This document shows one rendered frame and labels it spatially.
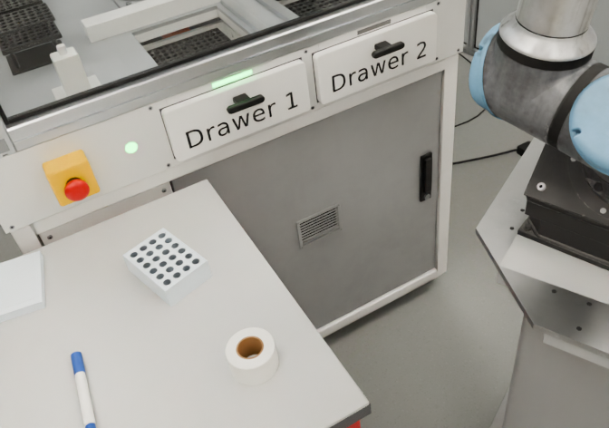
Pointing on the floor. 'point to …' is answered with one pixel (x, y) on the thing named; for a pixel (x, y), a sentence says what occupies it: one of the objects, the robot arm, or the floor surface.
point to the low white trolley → (167, 335)
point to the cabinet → (325, 196)
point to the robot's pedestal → (534, 388)
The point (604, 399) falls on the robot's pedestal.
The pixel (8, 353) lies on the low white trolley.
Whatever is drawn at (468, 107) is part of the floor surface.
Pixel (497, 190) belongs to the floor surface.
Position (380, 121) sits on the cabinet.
